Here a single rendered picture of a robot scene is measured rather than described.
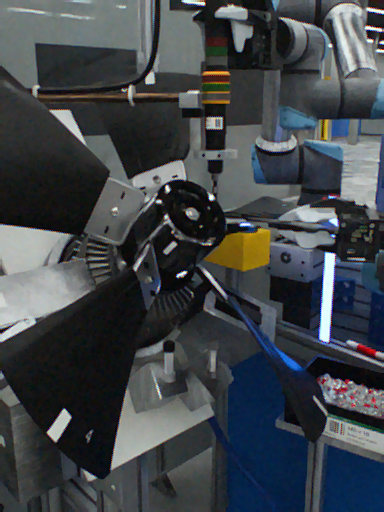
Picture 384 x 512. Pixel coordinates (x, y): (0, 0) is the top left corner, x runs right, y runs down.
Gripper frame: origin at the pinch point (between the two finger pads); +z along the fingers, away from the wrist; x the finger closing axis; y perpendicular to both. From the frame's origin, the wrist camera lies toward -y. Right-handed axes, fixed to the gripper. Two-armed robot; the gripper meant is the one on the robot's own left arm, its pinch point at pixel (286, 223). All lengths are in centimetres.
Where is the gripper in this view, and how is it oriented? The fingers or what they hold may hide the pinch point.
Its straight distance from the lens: 90.5
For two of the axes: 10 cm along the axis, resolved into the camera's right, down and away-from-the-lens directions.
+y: -1.8, 3.7, -9.1
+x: 0.2, 9.3, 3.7
